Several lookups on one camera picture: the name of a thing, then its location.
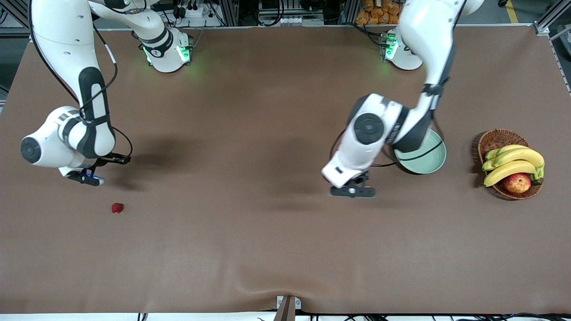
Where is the pale green round plate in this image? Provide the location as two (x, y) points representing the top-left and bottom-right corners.
(395, 128), (447, 175)

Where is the smooth table cover mat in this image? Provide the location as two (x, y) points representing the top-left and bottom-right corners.
(0, 26), (571, 315)

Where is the brown wicker basket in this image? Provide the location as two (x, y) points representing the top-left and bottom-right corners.
(477, 129), (544, 201)

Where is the red yellow apple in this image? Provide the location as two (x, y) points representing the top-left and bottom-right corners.
(503, 173), (532, 195)

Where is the yellow banana bunch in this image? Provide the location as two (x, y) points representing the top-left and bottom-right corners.
(481, 144), (546, 188)

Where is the white power strip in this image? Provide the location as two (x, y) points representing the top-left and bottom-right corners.
(173, 4), (204, 18)

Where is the orange bread rolls pile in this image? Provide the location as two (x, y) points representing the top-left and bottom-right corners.
(356, 0), (404, 25)

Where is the white terminal strip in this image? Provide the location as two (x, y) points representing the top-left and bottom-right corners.
(279, 17), (325, 25)

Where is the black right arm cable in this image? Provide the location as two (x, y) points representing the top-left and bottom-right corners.
(28, 0), (133, 156)

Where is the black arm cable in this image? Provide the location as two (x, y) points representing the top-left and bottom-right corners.
(330, 127), (444, 169)
(28, 0), (133, 156)

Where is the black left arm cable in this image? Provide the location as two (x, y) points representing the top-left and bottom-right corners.
(330, 127), (444, 169)

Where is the grey metal mount bracket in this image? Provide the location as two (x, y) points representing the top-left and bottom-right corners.
(273, 295), (302, 321)

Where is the aluminium frame rail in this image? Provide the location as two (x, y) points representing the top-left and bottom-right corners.
(0, 0), (32, 37)
(534, 0), (571, 94)

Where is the aluminium frame post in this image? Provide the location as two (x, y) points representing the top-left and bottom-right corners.
(221, 0), (241, 26)
(340, 0), (361, 25)

